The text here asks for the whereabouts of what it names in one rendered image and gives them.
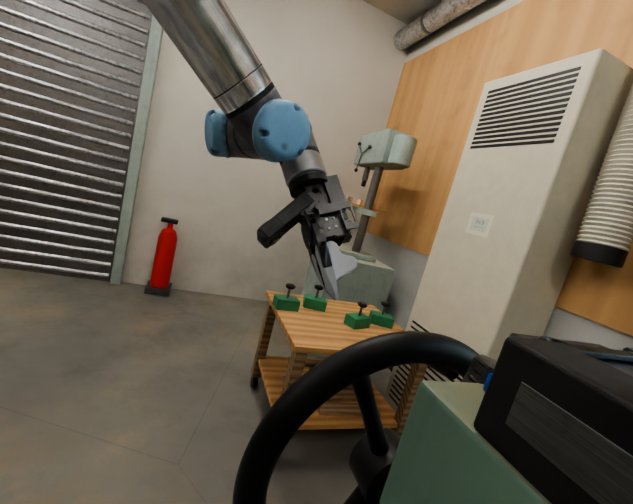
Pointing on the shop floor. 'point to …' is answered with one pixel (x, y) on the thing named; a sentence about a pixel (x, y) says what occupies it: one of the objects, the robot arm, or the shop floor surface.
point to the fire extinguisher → (167, 240)
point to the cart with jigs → (301, 334)
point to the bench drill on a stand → (351, 285)
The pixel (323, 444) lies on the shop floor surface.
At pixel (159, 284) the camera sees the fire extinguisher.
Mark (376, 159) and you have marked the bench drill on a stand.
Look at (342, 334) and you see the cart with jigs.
